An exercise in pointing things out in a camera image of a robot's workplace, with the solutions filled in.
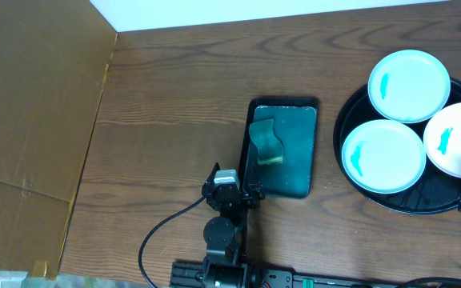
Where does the green yellow sponge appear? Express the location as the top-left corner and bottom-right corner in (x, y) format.
(249, 118), (284, 166)

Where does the white plate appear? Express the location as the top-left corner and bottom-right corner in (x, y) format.
(367, 50), (451, 124)
(423, 102), (461, 178)
(340, 119), (427, 194)

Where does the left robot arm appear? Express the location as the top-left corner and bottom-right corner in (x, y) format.
(202, 139), (265, 288)

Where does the black round tray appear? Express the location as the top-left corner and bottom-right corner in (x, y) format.
(333, 85), (461, 214)

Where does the black rectangular water tray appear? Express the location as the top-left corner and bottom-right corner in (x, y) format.
(243, 97), (319, 199)

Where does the cardboard sheet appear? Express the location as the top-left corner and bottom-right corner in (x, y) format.
(0, 0), (117, 278)

